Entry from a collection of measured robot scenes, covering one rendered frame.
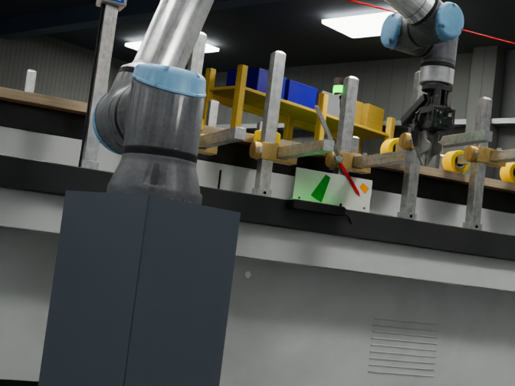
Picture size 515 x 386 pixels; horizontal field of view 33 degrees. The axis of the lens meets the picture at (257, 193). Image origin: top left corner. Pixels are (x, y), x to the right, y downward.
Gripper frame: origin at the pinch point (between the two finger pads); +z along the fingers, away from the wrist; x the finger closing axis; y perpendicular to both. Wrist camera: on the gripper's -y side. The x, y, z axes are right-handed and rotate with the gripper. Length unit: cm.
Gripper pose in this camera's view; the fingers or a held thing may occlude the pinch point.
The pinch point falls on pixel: (423, 161)
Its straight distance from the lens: 237.5
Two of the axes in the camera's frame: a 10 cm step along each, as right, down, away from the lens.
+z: -1.2, 9.9, -0.8
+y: 4.0, -0.3, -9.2
